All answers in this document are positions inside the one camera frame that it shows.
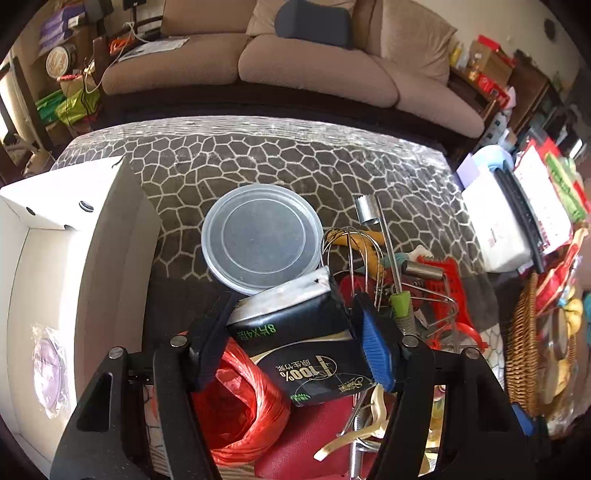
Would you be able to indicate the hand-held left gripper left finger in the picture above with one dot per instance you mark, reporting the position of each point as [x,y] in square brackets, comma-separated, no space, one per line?
[210,355]

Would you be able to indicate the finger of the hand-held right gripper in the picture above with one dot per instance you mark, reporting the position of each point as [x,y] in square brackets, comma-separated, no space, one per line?
[524,417]

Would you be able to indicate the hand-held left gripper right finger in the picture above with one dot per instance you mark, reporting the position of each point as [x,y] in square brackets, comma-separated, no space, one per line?
[376,346]

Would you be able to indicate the red plastic twine roll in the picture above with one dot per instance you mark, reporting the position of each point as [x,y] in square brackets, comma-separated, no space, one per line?
[240,406]

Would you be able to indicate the black tissue pack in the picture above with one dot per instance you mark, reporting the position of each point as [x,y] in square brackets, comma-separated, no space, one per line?
[300,332]

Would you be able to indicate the white cardboard box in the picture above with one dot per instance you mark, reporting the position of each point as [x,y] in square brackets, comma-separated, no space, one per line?
[92,258]

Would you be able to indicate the clear round plastic container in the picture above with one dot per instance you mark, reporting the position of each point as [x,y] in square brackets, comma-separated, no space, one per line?
[261,235]

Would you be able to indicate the cream plastic shoehorn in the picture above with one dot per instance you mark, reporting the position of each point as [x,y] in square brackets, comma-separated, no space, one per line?
[376,410]

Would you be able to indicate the wicker basket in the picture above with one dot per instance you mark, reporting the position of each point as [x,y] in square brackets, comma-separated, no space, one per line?
[521,332]

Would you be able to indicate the metal tube tool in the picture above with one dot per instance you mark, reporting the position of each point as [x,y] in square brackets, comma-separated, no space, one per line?
[422,270]

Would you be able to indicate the teal and white item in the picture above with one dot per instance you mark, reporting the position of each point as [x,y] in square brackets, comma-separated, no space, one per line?
[415,254]

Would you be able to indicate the red plastic basket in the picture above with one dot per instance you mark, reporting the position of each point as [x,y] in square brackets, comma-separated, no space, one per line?
[450,277]

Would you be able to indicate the metal coil rod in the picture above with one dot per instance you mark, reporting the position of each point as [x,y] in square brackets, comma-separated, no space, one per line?
[354,447]

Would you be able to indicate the yellow plastic item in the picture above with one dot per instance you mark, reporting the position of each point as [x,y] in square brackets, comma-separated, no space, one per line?
[364,237]

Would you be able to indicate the purple item in plastic wrap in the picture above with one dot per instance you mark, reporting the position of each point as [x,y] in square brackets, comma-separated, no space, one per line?
[48,374]

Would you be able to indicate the white appliance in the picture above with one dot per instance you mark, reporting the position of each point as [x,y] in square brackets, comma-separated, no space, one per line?
[494,221]

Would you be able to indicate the black long ribbed object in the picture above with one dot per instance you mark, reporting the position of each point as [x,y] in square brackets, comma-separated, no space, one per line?
[519,203]

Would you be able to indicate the light blue plastic bowl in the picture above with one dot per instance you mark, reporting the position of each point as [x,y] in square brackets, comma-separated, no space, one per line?
[491,157]

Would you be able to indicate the red and white printed packet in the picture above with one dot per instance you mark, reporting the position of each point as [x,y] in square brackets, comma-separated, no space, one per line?
[540,194]

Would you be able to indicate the beige sofa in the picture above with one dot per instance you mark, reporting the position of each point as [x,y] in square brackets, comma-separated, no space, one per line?
[314,64]

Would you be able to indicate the green plastic bags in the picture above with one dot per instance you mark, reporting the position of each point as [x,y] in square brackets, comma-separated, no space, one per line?
[55,104]

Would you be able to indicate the beige sofa cushion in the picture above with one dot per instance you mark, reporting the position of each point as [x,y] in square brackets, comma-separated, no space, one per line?
[415,41]
[265,16]

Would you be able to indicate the red gift boxes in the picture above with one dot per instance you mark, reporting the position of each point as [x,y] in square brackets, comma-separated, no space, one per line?
[489,60]

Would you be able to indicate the papers on sofa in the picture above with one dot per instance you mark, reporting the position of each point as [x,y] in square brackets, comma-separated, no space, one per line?
[157,46]

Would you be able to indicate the dark blue cushion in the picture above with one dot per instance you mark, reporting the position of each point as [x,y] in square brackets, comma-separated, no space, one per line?
[314,23]

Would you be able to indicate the round printed tin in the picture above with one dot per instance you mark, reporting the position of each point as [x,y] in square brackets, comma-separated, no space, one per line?
[60,60]

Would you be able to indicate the stack of purple boxes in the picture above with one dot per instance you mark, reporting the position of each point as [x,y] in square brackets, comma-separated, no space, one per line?
[57,27]

